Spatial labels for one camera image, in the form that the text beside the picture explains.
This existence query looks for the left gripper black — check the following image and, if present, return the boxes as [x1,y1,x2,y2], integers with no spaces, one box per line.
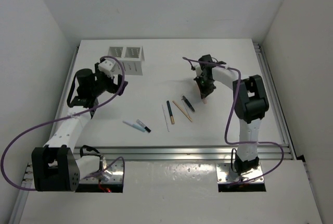
[91,63,127,96]

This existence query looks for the black clear-capped makeup stick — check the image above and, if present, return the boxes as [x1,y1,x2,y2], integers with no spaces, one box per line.
[182,96,195,113]

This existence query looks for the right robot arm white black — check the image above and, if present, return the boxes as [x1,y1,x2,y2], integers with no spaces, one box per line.
[192,55,269,175]

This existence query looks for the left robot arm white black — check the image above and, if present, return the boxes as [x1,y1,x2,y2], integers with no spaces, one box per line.
[32,56,128,192]

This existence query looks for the gold slim makeup pen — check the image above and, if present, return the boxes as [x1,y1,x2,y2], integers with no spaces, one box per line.
[172,101,193,122]

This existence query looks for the silver black-capped makeup pen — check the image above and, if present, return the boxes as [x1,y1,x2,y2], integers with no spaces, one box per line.
[136,119,151,133]

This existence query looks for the dark green gold makeup pen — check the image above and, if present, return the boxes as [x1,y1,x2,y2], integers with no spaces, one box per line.
[166,101,175,125]

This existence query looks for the white light-blue makeup pen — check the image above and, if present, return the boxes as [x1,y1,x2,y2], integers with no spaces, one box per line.
[122,120,146,132]

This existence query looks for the white two-slot organizer box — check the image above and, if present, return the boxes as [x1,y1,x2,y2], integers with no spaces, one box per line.
[108,46,144,76]

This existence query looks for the thin white eyeliner pencil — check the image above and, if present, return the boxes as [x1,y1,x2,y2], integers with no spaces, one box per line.
[162,104,170,132]

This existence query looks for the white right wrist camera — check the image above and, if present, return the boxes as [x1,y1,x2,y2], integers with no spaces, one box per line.
[194,65,202,77]

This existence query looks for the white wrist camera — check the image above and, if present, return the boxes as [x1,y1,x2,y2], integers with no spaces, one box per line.
[98,60,115,77]
[194,65,202,77]

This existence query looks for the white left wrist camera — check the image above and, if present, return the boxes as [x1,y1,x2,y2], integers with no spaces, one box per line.
[98,60,115,77]

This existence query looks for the aluminium right side rail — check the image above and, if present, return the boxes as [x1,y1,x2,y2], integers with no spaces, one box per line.
[253,43,297,160]

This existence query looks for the aluminium rail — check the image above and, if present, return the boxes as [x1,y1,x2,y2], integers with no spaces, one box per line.
[253,43,297,160]
[24,144,294,161]

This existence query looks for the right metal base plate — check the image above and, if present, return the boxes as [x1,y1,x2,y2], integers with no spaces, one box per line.
[216,162,264,184]

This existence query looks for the metal base plate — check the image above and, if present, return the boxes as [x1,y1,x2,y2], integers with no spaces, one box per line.
[216,162,264,184]
[79,159,124,185]

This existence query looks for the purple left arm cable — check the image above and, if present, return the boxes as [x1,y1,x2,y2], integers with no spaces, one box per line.
[0,56,125,191]

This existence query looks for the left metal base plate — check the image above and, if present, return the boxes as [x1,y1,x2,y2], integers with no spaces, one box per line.
[79,159,124,185]

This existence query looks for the aluminium front rail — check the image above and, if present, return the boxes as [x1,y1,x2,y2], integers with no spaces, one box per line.
[24,144,294,161]

